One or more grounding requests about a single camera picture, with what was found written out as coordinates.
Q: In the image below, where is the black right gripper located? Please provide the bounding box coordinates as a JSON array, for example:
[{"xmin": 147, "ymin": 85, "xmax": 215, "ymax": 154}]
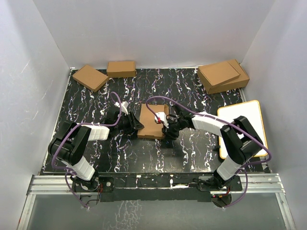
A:
[{"xmin": 162, "ymin": 116, "xmax": 185, "ymax": 140}]

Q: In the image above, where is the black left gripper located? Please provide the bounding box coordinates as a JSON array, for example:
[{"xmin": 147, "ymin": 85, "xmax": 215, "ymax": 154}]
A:
[{"xmin": 115, "ymin": 112, "xmax": 143, "ymax": 134}]

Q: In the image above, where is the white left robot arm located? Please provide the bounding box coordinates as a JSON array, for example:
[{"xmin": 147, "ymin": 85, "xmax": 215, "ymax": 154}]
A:
[{"xmin": 48, "ymin": 111, "xmax": 144, "ymax": 191}]

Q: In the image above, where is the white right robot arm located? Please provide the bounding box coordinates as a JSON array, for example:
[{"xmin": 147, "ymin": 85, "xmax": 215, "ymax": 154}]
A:
[{"xmin": 155, "ymin": 105, "xmax": 264, "ymax": 190}]

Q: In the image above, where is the small cardboard box top right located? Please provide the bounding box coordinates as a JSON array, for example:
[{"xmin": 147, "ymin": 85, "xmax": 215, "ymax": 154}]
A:
[{"xmin": 198, "ymin": 61, "xmax": 240, "ymax": 91}]

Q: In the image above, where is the large cardboard box bottom right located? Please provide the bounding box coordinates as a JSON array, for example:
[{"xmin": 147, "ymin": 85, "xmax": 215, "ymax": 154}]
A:
[{"xmin": 209, "ymin": 59, "xmax": 249, "ymax": 94}]

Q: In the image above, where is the white board with yellow rim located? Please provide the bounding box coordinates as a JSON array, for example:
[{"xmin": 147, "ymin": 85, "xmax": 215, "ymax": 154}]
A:
[{"xmin": 217, "ymin": 100, "xmax": 268, "ymax": 148}]

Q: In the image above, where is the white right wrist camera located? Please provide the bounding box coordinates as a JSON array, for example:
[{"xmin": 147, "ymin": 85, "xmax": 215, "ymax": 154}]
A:
[{"xmin": 154, "ymin": 112, "xmax": 169, "ymax": 128}]

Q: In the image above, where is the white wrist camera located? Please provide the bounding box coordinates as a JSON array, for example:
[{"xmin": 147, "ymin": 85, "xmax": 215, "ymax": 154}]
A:
[
  {"xmin": 154, "ymin": 112, "xmax": 169, "ymax": 128},
  {"xmin": 114, "ymin": 101, "xmax": 129, "ymax": 115}
]

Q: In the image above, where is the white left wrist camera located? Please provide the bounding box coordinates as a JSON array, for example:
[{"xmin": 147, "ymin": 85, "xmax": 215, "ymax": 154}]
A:
[{"xmin": 114, "ymin": 101, "xmax": 129, "ymax": 115}]

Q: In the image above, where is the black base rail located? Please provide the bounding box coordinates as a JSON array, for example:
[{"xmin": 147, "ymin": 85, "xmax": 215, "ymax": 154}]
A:
[{"xmin": 72, "ymin": 172, "xmax": 243, "ymax": 202}]

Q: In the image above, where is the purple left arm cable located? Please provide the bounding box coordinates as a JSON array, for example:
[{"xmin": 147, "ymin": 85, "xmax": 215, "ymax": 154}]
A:
[{"xmin": 50, "ymin": 92, "xmax": 122, "ymax": 209}]

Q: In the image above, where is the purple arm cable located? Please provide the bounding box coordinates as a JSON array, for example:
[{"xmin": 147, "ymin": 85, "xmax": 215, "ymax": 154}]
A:
[
  {"xmin": 145, "ymin": 96, "xmax": 273, "ymax": 207},
  {"xmin": 50, "ymin": 92, "xmax": 122, "ymax": 209}
]

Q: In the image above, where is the aluminium frame rail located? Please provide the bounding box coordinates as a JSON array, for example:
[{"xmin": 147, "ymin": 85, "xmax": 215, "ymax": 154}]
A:
[{"xmin": 239, "ymin": 173, "xmax": 296, "ymax": 230}]

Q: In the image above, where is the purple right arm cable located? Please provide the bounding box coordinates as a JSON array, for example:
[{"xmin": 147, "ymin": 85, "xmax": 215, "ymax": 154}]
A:
[{"xmin": 145, "ymin": 96, "xmax": 273, "ymax": 207}]

